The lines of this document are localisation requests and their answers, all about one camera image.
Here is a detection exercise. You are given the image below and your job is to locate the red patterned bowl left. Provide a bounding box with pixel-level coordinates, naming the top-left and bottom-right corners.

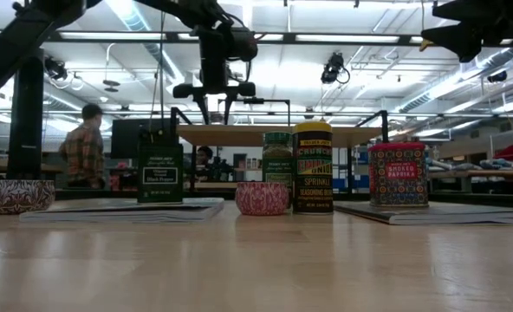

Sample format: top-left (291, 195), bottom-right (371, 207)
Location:
top-left (0, 179), bottom-right (56, 216)

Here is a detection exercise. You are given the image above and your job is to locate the blue storage bin rack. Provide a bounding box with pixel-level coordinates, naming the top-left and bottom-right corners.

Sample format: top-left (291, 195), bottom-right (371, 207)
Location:
top-left (332, 146), bottom-right (371, 192)

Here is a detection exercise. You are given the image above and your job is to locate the wooden background workbench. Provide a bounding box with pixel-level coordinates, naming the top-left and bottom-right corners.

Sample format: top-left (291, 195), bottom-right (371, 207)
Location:
top-left (428, 168), bottom-right (513, 194)

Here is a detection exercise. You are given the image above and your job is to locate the yellow-lidded crunchy onion jar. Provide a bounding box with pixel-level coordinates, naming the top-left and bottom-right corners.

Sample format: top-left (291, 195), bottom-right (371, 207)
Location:
top-left (291, 120), bottom-right (334, 215)

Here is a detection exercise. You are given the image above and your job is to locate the white ceiling air vent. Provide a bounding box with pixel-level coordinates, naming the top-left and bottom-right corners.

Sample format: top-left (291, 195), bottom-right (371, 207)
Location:
top-left (459, 54), bottom-right (479, 75)

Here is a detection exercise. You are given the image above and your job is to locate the black overhead frame bar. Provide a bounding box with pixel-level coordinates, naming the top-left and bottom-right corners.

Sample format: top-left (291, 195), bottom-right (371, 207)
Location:
top-left (0, 29), bottom-right (513, 48)

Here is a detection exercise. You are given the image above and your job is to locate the green-lidded glass herb jar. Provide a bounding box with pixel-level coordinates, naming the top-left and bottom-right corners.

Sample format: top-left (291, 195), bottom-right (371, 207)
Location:
top-left (263, 131), bottom-right (294, 185)

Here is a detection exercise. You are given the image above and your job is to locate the red patterned bowl centre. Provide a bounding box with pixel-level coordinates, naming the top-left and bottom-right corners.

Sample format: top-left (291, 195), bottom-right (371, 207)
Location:
top-left (234, 181), bottom-right (290, 217)

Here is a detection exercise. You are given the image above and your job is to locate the pale blue paperback book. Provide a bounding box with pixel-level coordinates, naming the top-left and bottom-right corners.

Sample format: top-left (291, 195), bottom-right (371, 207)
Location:
top-left (19, 197), bottom-right (225, 224)

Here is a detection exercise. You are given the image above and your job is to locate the black camera on post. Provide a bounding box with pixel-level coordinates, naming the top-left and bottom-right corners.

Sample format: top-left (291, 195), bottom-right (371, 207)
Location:
top-left (43, 57), bottom-right (69, 82)

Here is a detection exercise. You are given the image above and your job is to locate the green black pepper tin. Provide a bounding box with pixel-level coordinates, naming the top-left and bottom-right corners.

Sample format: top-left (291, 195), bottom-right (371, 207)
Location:
top-left (136, 127), bottom-right (185, 205)

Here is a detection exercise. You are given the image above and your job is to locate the black table frame rail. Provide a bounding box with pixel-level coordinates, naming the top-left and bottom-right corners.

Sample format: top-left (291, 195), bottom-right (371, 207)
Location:
top-left (55, 188), bottom-right (513, 205)

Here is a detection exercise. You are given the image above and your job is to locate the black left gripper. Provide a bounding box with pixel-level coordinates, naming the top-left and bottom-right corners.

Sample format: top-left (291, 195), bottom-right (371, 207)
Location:
top-left (172, 29), bottom-right (257, 127)

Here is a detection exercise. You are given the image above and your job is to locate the red patterned bowl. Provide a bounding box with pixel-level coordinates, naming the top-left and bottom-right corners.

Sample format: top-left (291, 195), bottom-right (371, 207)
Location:
top-left (0, 179), bottom-right (56, 216)
top-left (234, 181), bottom-right (290, 217)

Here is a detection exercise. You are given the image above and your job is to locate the Acadia picture book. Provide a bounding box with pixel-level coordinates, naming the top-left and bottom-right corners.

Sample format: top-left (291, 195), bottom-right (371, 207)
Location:
top-left (333, 199), bottom-right (513, 225)

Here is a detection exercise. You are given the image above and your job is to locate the red-lidded smoked paprika tin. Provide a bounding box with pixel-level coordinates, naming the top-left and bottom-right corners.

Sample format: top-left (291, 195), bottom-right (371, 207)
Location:
top-left (367, 141), bottom-right (430, 208)

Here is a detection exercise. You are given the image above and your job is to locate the black monitor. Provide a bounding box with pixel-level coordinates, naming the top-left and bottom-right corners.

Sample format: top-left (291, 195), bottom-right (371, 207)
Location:
top-left (111, 119), bottom-right (179, 159)

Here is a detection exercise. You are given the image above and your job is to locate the black overhead camera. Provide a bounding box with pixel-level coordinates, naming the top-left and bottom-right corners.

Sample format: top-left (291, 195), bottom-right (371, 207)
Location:
top-left (320, 51), bottom-right (352, 86)

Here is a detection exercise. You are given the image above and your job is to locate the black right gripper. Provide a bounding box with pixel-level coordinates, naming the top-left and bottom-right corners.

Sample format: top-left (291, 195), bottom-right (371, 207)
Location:
top-left (420, 0), bottom-right (513, 64)

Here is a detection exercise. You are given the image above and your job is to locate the wooden shelf with black frame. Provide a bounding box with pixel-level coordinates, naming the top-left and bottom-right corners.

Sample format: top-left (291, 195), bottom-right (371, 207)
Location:
top-left (168, 97), bottom-right (393, 196)

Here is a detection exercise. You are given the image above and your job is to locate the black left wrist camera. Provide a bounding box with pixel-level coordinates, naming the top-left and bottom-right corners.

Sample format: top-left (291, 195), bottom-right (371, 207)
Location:
top-left (228, 27), bottom-right (259, 62)

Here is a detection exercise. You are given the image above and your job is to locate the wooden background table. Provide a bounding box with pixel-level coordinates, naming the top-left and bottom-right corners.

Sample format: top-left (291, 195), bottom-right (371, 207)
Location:
top-left (0, 156), bottom-right (66, 179)

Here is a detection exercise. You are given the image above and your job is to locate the black upright frame post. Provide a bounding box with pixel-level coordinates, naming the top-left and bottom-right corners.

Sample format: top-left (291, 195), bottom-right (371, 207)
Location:
top-left (7, 54), bottom-right (45, 181)

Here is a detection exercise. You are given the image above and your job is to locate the black ceiling speaker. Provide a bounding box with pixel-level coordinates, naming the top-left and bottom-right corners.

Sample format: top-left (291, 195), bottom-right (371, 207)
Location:
top-left (486, 69), bottom-right (509, 83)

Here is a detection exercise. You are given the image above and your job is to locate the person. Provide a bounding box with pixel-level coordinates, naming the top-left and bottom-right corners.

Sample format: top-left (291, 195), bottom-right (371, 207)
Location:
top-left (59, 103), bottom-right (107, 191)
top-left (194, 146), bottom-right (215, 182)

